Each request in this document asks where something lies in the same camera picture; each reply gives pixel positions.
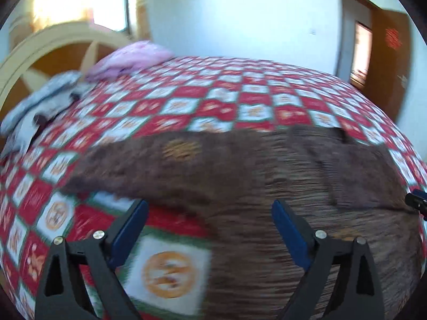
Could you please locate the red door decoration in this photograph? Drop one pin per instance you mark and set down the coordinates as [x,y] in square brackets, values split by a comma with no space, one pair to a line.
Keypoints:
[393,38]

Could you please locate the brown striped garment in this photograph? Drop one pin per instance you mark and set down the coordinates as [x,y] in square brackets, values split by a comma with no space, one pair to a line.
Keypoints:
[267,180]

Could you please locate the bright window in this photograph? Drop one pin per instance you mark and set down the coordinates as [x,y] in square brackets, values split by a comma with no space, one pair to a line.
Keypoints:
[76,0]

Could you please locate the cream wooden headboard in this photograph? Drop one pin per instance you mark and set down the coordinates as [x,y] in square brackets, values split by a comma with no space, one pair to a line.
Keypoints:
[50,36]

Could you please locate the door frame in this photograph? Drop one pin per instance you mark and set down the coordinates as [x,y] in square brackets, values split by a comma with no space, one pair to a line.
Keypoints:
[345,23]

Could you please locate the red checkered printed blanket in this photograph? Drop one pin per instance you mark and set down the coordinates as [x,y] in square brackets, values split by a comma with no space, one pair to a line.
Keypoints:
[233,90]

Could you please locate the brown wooden door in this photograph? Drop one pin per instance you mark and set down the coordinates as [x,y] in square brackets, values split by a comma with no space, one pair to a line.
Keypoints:
[388,73]

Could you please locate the pink pillow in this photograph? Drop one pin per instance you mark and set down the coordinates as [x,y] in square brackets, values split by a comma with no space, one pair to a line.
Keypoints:
[130,58]

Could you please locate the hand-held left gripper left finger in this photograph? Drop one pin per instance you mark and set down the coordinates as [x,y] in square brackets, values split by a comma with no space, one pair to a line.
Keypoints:
[128,231]

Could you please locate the grey white cloth pile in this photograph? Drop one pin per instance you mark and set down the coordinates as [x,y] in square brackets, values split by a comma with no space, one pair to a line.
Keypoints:
[50,95]

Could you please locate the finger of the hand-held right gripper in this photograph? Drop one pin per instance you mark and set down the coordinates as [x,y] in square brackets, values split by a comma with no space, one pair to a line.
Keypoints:
[417,201]

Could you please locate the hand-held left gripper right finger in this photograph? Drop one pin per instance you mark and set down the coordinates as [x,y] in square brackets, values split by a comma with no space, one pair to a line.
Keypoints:
[290,230]

